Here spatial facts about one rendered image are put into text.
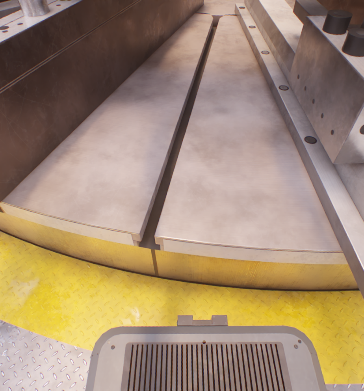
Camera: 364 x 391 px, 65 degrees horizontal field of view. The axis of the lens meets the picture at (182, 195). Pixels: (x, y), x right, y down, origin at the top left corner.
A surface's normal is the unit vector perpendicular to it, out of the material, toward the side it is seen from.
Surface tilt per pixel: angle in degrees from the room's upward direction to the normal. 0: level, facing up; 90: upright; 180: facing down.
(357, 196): 90
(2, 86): 90
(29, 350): 0
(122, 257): 90
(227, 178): 0
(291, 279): 90
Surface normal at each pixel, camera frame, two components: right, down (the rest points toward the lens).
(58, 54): 0.94, 0.26
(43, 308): -0.01, -0.65
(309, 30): -1.00, 0.03
